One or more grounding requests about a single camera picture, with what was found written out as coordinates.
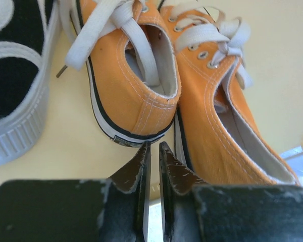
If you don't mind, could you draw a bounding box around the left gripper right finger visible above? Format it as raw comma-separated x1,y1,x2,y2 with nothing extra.
159,142,303,241

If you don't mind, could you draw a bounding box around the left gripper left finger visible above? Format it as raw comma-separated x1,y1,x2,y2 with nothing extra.
0,142,151,241

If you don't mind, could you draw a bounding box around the orange canvas sneaker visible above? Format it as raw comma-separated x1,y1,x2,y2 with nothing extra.
59,1,181,147
160,1,299,185

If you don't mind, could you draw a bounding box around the black white sneaker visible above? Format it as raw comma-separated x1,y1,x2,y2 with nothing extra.
0,1,60,165

